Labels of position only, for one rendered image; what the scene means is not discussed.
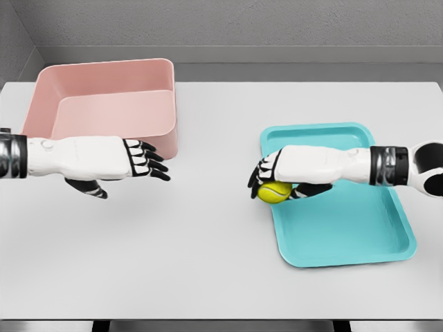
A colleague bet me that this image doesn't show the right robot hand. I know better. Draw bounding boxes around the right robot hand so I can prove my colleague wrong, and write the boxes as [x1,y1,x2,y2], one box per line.
[247,145,334,201]

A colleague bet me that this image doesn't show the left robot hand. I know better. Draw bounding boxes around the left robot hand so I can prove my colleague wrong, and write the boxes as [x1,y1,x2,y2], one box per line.
[64,136,172,200]

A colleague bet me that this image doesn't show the pink basket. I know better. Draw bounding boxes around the pink basket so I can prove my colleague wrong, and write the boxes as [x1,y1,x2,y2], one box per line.
[21,57,179,161]

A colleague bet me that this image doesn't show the blue tray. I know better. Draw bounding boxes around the blue tray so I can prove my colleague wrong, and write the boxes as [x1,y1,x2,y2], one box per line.
[259,122,417,269]

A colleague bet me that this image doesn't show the yellow tennis ball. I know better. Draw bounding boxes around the yellow tennis ball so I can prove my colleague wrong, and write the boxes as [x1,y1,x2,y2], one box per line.
[257,181,293,205]

